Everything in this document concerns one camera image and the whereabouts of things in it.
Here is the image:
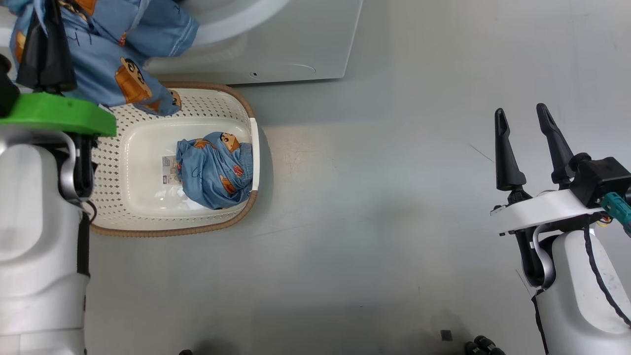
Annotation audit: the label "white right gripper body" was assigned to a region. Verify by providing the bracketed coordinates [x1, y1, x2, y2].
[490, 189, 607, 236]

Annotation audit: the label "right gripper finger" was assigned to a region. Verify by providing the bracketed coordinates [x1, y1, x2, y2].
[494, 108, 527, 192]
[536, 103, 575, 185]

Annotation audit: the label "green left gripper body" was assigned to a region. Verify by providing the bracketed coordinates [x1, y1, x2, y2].
[0, 93, 117, 138]

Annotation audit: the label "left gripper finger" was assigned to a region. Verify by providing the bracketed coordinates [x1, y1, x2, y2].
[16, 10, 50, 92]
[45, 0, 77, 94]

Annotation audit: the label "blue cartoon print shirt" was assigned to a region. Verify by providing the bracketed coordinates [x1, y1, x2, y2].
[0, 0, 200, 116]

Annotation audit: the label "blue cartoon print pants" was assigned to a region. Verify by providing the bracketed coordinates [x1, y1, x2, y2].
[176, 132, 253, 210]

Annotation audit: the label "white front-load washing machine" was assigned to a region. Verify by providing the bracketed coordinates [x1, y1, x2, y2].
[143, 0, 364, 85]

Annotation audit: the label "basket product label sticker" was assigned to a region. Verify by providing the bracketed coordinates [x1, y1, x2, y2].
[162, 155, 183, 185]

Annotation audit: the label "white perforated laundry basket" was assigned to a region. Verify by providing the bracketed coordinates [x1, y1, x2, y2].
[89, 81, 260, 238]

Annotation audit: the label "teal right camera connector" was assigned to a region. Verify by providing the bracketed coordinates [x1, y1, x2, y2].
[600, 192, 631, 237]

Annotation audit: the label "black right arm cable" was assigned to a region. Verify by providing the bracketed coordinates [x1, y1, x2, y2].
[583, 227, 631, 328]

